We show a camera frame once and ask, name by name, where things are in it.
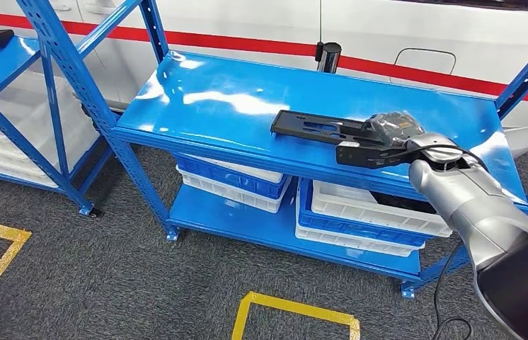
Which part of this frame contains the black hanging robot cable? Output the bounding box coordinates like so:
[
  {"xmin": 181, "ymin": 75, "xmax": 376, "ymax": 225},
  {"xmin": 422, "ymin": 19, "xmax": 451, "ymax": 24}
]
[{"xmin": 432, "ymin": 242, "xmax": 474, "ymax": 340}]

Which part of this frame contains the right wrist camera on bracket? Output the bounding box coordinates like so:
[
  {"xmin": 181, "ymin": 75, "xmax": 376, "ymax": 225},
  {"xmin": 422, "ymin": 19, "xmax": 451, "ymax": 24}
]
[{"xmin": 335, "ymin": 140, "xmax": 415, "ymax": 170}]

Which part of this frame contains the black plastic panel part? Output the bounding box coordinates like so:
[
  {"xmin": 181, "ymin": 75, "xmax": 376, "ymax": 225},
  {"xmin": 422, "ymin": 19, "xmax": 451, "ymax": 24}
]
[{"xmin": 270, "ymin": 109, "xmax": 387, "ymax": 147}]

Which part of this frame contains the blue plastic crate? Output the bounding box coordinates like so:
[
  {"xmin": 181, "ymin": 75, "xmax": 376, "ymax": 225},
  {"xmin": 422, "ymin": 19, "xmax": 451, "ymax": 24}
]
[
  {"xmin": 173, "ymin": 154, "xmax": 292, "ymax": 200},
  {"xmin": 298, "ymin": 177, "xmax": 435, "ymax": 249}
]

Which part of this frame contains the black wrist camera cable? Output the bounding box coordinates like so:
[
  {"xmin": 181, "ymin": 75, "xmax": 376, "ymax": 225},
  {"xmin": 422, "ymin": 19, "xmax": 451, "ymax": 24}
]
[{"xmin": 386, "ymin": 142, "xmax": 490, "ymax": 172}]

